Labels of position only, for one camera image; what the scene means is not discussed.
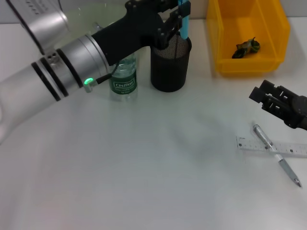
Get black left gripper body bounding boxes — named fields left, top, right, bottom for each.
left=91, top=0, right=170, bottom=67

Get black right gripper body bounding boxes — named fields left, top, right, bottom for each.
left=290, top=95, right=307, bottom=132

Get blue plastic scissors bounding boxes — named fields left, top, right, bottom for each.
left=178, top=0, right=190, bottom=40

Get clear plastic ruler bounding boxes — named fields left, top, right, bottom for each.
left=235, top=136, right=307, bottom=159

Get white silver pen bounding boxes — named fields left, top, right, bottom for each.
left=251, top=123, right=303, bottom=188

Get green plastic wrapper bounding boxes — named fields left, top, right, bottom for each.
left=231, top=36, right=261, bottom=59

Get clear green-label water bottle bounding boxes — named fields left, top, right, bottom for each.
left=109, top=51, right=139, bottom=102

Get pale green fruit plate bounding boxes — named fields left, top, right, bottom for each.
left=62, top=2, right=147, bottom=72

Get black mesh pen holder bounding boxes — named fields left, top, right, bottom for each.
left=150, top=33, right=193, bottom=92

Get yellow plastic bin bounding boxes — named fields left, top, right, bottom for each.
left=206, top=0, right=292, bottom=78

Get grey cable with metal plug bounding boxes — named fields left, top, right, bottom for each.
left=84, top=22, right=120, bottom=93

